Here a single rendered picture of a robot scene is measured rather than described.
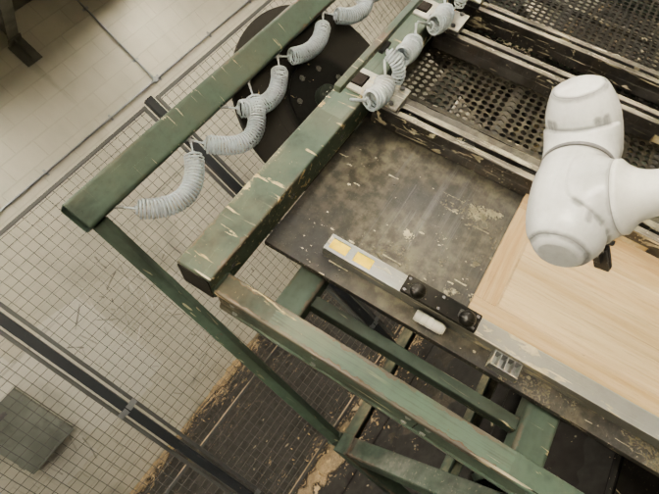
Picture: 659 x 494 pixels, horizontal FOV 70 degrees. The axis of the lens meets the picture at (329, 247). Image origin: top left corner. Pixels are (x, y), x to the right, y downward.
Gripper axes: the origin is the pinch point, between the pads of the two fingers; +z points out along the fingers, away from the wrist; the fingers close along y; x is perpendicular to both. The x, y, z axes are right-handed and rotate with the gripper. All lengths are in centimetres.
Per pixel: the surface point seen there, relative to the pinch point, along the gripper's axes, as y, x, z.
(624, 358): 3.5, 4.5, 33.7
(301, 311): 47, -49, -4
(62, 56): -2, -557, -20
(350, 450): 69, -73, 94
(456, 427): 43.7, -7.5, 12.1
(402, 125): -15, -67, -8
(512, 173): -21.7, -37.3, 9.0
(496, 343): 22.2, -13.4, 15.1
